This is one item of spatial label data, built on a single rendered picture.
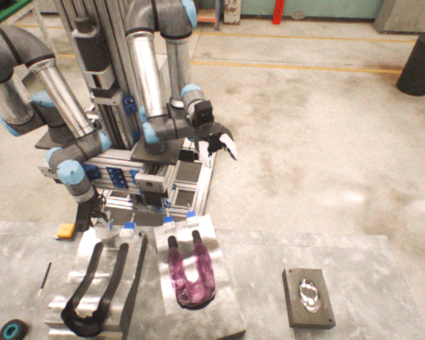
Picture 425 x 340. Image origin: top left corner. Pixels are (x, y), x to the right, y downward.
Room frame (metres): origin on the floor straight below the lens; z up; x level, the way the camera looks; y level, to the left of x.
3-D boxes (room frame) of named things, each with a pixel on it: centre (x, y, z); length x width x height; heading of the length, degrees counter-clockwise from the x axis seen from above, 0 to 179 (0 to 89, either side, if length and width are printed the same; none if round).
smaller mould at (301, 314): (0.31, -0.38, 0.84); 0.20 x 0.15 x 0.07; 178
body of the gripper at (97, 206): (0.59, 0.46, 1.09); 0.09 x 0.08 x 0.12; 178
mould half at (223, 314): (0.40, 0.07, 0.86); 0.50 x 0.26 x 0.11; 15
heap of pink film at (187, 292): (0.40, 0.07, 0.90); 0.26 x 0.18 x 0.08; 15
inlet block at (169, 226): (0.64, 0.19, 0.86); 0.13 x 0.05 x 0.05; 15
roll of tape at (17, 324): (0.20, 0.72, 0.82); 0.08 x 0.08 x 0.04
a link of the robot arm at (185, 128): (0.74, 0.07, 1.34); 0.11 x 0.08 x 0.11; 107
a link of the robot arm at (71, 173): (0.58, 0.47, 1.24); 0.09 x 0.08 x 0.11; 45
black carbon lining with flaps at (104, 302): (0.34, 0.42, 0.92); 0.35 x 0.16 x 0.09; 178
